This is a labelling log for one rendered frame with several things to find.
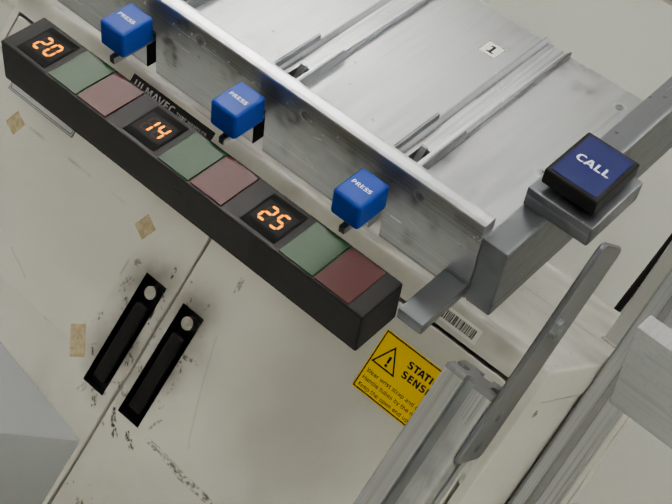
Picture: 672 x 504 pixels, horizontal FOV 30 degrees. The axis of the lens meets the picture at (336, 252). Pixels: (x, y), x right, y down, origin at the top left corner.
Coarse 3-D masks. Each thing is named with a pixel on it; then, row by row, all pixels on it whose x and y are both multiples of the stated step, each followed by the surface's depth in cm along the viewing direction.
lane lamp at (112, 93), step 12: (96, 84) 86; (108, 84) 86; (120, 84) 87; (132, 84) 87; (84, 96) 85; (96, 96) 86; (108, 96) 86; (120, 96) 86; (132, 96) 86; (96, 108) 85; (108, 108) 85
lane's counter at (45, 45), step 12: (36, 36) 89; (48, 36) 89; (60, 36) 89; (24, 48) 88; (36, 48) 88; (48, 48) 88; (60, 48) 88; (72, 48) 88; (36, 60) 87; (48, 60) 87
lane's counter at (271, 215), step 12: (264, 204) 81; (276, 204) 81; (288, 204) 81; (252, 216) 80; (264, 216) 80; (276, 216) 80; (288, 216) 80; (300, 216) 80; (264, 228) 79; (276, 228) 80; (288, 228) 80; (276, 240) 79
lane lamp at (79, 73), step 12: (72, 60) 88; (84, 60) 88; (96, 60) 88; (48, 72) 87; (60, 72) 87; (72, 72) 87; (84, 72) 87; (96, 72) 87; (108, 72) 87; (72, 84) 86; (84, 84) 86
